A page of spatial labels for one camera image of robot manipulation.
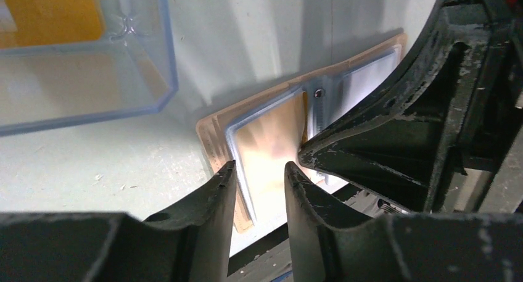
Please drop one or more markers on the gold credit card in box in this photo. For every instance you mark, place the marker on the gold credit card in box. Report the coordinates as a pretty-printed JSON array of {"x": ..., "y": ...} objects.
[{"x": 27, "y": 23}]

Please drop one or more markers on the clear plastic card box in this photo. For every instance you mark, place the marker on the clear plastic card box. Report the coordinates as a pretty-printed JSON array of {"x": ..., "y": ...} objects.
[{"x": 130, "y": 70}]

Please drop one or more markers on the gold credit card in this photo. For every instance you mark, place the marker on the gold credit card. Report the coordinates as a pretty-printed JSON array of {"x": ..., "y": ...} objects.
[
  {"x": 269, "y": 141},
  {"x": 27, "y": 23}
]

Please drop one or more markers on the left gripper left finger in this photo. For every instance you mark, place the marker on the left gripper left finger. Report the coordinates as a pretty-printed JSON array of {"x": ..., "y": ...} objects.
[{"x": 187, "y": 241}]

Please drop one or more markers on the tan leather card holder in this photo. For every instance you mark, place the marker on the tan leather card holder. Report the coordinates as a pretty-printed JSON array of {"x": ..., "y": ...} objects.
[{"x": 328, "y": 92}]

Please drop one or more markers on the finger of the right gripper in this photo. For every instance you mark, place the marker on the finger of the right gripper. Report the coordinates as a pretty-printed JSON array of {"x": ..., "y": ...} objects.
[{"x": 443, "y": 132}]

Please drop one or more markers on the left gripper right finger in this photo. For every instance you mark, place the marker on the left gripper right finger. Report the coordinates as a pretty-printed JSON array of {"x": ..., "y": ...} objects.
[{"x": 425, "y": 247}]

